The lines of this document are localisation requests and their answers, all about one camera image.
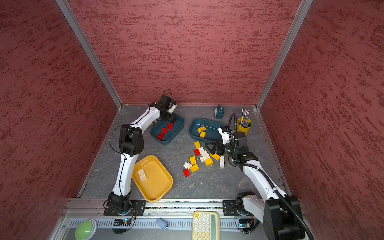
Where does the left circuit board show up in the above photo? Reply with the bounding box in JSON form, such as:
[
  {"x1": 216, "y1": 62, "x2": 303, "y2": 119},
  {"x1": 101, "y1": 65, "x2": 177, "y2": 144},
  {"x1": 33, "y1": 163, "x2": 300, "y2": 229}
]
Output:
[{"x1": 113, "y1": 219, "x2": 131, "y2": 228}]

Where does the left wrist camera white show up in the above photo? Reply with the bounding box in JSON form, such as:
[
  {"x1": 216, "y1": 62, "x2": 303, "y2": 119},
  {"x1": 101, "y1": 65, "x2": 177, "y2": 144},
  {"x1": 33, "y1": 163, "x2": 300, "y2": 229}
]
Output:
[{"x1": 167, "y1": 101, "x2": 177, "y2": 114}]

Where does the red lego middle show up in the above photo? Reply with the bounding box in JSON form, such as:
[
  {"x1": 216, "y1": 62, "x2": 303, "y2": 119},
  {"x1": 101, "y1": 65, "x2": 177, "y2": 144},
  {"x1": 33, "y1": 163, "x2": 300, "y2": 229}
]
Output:
[{"x1": 194, "y1": 149, "x2": 201, "y2": 156}]

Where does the left teal plastic bin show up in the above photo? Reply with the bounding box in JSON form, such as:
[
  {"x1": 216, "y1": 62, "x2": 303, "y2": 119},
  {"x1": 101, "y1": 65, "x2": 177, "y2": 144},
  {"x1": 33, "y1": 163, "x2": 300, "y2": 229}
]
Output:
[{"x1": 150, "y1": 116, "x2": 185, "y2": 145}]

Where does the teal plastic bin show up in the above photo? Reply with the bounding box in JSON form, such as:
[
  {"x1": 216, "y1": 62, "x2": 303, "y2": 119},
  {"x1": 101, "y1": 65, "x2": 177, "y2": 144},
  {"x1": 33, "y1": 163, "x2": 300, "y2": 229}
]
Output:
[
  {"x1": 189, "y1": 118, "x2": 223, "y2": 143},
  {"x1": 150, "y1": 116, "x2": 185, "y2": 145}
]

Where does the cream green calculator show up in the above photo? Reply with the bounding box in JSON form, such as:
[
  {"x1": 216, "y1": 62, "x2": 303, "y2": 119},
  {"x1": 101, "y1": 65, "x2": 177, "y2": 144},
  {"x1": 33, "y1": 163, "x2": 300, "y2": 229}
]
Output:
[{"x1": 192, "y1": 211, "x2": 221, "y2": 240}]

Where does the green push button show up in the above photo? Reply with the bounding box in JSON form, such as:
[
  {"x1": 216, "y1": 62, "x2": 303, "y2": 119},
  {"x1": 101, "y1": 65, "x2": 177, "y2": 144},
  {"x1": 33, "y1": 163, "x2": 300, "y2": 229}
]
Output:
[{"x1": 75, "y1": 219, "x2": 98, "y2": 240}]

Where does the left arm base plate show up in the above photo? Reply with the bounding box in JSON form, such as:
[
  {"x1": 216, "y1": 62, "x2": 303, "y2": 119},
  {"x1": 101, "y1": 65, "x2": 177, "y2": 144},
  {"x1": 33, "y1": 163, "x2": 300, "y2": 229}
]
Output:
[{"x1": 103, "y1": 200, "x2": 147, "y2": 217}]

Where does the teal white small bottle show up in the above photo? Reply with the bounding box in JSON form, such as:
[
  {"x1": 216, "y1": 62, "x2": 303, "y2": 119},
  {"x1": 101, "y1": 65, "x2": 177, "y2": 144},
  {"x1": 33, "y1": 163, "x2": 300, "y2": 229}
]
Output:
[{"x1": 214, "y1": 105, "x2": 224, "y2": 119}]

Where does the white lego far right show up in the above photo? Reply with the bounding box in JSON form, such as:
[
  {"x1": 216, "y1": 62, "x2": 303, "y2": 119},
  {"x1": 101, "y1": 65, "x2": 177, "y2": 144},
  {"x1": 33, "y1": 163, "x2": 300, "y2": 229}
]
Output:
[{"x1": 220, "y1": 156, "x2": 225, "y2": 168}]

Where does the plaid fabric pouch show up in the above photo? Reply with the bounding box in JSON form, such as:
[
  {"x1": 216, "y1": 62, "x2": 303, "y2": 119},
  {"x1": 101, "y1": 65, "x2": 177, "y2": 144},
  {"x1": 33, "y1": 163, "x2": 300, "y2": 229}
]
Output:
[{"x1": 150, "y1": 120, "x2": 158, "y2": 126}]

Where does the white lego small centre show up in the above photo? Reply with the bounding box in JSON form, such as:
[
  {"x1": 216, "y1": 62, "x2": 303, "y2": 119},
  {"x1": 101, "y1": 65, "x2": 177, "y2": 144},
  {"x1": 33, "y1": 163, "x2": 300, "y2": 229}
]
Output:
[{"x1": 183, "y1": 162, "x2": 192, "y2": 169}]

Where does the yellow pen cup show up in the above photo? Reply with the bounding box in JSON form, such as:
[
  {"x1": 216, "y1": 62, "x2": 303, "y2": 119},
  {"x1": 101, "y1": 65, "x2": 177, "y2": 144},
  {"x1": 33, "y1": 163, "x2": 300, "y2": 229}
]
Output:
[{"x1": 237, "y1": 117, "x2": 252, "y2": 136}]

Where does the circuit board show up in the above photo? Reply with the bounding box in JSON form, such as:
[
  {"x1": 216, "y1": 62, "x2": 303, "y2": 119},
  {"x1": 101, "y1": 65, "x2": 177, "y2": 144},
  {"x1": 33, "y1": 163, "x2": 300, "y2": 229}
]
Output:
[
  {"x1": 113, "y1": 219, "x2": 131, "y2": 228},
  {"x1": 238, "y1": 219, "x2": 252, "y2": 229}
]

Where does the right teal plastic bin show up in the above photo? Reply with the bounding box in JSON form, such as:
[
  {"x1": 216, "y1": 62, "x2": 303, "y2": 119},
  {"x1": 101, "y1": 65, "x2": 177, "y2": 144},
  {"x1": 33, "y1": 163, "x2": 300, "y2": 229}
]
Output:
[{"x1": 189, "y1": 118, "x2": 223, "y2": 143}]

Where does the right circuit board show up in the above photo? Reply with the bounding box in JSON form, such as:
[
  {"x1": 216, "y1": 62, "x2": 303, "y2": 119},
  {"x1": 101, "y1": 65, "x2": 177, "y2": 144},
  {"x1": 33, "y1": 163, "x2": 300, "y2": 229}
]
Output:
[{"x1": 238, "y1": 219, "x2": 252, "y2": 229}]

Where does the red lego bottom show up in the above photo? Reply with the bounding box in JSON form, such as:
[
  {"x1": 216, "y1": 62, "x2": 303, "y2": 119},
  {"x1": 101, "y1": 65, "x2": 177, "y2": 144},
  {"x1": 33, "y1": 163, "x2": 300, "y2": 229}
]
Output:
[{"x1": 183, "y1": 169, "x2": 190, "y2": 178}]

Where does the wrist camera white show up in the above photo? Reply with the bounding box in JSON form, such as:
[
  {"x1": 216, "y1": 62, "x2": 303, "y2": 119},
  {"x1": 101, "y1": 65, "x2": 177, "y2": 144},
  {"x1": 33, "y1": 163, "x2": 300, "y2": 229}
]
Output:
[
  {"x1": 218, "y1": 126, "x2": 232, "y2": 145},
  {"x1": 167, "y1": 101, "x2": 177, "y2": 114}
]

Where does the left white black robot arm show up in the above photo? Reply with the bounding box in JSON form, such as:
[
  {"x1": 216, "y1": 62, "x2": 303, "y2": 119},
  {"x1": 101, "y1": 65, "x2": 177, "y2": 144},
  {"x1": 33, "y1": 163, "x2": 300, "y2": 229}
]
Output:
[{"x1": 105, "y1": 94, "x2": 177, "y2": 216}]

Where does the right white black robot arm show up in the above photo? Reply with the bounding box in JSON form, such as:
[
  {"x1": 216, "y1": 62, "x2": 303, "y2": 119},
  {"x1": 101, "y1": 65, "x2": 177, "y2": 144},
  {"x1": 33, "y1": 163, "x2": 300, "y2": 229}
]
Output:
[{"x1": 206, "y1": 137, "x2": 314, "y2": 240}]

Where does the red lego long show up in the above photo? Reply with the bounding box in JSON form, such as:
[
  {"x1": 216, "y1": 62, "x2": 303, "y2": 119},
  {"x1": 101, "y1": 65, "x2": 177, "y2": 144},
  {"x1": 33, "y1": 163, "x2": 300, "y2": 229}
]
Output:
[{"x1": 157, "y1": 133, "x2": 165, "y2": 141}]

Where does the yellow plastic tray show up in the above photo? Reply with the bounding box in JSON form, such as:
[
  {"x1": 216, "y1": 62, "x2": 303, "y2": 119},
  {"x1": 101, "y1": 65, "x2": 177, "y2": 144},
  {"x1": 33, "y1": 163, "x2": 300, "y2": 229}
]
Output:
[{"x1": 132, "y1": 155, "x2": 174, "y2": 202}]

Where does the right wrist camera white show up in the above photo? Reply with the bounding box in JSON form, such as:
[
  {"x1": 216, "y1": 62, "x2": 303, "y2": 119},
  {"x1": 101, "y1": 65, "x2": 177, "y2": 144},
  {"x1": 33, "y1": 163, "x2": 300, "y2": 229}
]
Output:
[{"x1": 218, "y1": 126, "x2": 232, "y2": 145}]

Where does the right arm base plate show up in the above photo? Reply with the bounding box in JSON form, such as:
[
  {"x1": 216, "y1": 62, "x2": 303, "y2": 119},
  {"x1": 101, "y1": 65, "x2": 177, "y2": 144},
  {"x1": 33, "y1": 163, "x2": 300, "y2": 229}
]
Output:
[{"x1": 222, "y1": 200, "x2": 250, "y2": 216}]

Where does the yellow lego bottom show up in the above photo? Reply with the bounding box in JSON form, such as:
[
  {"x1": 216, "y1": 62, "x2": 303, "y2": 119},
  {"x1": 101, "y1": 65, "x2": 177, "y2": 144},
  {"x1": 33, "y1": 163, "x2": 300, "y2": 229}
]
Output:
[{"x1": 190, "y1": 164, "x2": 200, "y2": 173}]

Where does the small blue grey cylinder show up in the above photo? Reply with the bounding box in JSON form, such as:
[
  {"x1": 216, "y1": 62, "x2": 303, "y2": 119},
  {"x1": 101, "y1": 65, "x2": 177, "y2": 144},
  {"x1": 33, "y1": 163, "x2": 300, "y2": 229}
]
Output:
[{"x1": 156, "y1": 218, "x2": 169, "y2": 230}]

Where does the white lego long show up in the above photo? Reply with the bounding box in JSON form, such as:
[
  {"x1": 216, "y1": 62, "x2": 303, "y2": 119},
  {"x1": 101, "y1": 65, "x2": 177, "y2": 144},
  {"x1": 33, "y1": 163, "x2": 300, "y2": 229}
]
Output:
[{"x1": 138, "y1": 169, "x2": 148, "y2": 182}]

